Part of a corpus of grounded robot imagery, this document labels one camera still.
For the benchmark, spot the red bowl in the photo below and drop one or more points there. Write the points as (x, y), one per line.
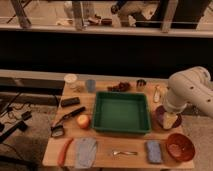
(180, 147)

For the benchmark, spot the grey-blue folded cloth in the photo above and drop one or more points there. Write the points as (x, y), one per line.
(85, 152)

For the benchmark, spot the black tripod stand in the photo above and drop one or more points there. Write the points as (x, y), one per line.
(13, 122)

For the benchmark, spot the red apple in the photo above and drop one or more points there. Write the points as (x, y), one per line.
(83, 121)

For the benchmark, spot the long red pepper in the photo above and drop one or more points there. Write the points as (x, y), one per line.
(63, 151)

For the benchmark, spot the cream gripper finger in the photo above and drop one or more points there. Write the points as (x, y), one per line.
(168, 120)

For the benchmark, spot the green plastic tray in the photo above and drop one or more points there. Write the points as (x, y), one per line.
(121, 113)

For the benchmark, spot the black rectangular block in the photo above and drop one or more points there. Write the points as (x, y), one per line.
(70, 101)

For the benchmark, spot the small dark metal cup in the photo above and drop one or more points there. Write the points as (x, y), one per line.
(140, 84)

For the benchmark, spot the blue-grey plastic cup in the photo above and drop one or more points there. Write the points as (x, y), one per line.
(90, 85)

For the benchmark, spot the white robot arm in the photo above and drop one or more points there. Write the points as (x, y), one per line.
(188, 86)

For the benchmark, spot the bunch of dark grapes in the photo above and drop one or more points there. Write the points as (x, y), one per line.
(121, 87)

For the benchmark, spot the blue sponge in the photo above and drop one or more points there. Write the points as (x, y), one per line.
(154, 152)

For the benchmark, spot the person in background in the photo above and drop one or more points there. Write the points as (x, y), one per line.
(142, 11)

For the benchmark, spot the white lidded cup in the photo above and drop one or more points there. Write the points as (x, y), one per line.
(71, 80)

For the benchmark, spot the silver metal fork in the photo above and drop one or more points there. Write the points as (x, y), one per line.
(114, 152)

